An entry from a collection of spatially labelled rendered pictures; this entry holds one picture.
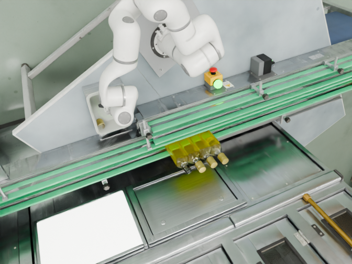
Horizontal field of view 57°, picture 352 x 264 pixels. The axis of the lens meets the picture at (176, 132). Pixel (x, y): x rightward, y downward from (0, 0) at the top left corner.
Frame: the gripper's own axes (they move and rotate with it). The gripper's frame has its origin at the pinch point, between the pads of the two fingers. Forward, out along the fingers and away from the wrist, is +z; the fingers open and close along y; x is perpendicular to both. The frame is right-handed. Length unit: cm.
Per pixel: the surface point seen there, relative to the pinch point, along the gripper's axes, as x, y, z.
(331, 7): -2, 179, 57
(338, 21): -8, 164, 35
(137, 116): -12.0, 9.0, -0.8
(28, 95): 3, -37, 38
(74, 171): -24.7, -26.0, -7.1
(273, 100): -25, 78, -8
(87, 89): 7.1, -8.8, -0.5
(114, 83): 6.6, 3.2, -1.3
